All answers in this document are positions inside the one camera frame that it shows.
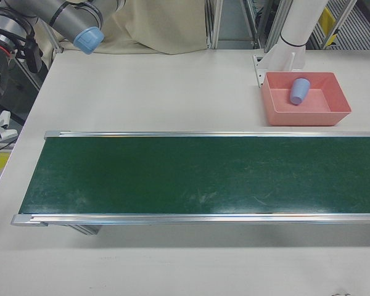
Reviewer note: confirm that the grey ribbed roller rack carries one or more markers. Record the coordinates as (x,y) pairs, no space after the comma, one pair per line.
(357,27)

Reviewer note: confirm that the green conveyor belt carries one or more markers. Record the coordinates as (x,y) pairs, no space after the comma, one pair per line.
(185,172)

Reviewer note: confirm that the white camera stand post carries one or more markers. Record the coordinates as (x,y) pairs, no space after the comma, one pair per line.
(296,27)

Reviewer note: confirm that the light blue plastic cup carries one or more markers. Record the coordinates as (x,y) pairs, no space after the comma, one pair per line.
(299,91)

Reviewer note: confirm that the beige cloth cover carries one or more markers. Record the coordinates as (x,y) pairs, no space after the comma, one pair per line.
(160,24)

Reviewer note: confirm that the pink plastic box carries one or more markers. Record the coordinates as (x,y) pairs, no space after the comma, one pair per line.
(308,114)

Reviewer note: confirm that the aluminium shelf frame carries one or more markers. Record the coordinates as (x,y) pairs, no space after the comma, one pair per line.
(234,18)

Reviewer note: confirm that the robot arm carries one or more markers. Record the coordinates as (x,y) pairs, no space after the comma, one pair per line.
(64,18)

